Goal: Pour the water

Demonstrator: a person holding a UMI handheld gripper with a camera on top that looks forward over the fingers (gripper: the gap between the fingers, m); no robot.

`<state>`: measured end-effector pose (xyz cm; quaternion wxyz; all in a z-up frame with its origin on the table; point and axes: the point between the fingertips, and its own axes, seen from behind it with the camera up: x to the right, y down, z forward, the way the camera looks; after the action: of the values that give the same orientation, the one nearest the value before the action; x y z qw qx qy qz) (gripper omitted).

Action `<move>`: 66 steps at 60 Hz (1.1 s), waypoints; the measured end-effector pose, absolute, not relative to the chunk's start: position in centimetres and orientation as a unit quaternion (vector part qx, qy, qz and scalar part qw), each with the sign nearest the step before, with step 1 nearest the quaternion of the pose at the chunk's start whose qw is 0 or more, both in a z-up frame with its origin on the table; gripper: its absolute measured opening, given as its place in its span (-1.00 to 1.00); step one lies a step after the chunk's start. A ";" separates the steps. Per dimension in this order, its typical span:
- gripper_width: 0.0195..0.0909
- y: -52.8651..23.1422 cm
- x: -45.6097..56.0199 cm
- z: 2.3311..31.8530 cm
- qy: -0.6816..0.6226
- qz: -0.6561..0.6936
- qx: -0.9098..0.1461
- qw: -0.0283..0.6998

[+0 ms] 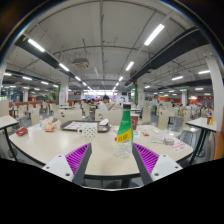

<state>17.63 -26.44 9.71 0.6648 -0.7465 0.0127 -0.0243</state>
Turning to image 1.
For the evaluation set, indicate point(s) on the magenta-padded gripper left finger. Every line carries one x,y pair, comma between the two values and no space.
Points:
77,159

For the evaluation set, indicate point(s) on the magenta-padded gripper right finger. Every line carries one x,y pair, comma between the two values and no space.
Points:
149,160

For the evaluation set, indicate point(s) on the green drink bottle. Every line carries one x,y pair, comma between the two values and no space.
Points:
125,128

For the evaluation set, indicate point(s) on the small red sauce packet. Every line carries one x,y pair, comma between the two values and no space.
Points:
145,134

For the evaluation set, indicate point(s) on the small tissue packet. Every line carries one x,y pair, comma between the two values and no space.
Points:
169,141

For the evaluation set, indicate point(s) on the white polka-dot mug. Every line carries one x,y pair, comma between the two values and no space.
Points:
90,130

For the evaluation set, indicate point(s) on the dark food tray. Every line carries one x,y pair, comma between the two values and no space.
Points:
71,125

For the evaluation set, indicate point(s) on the crumpled orange-white food wrapper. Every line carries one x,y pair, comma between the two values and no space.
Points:
50,125

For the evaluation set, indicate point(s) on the beige chairs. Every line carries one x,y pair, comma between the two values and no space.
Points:
70,115

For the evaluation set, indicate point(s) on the person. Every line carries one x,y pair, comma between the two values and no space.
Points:
104,104

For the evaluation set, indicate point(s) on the ceiling air conditioner unit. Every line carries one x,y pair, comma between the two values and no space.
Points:
81,63

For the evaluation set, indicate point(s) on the ceiling lights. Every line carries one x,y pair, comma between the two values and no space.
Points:
154,34

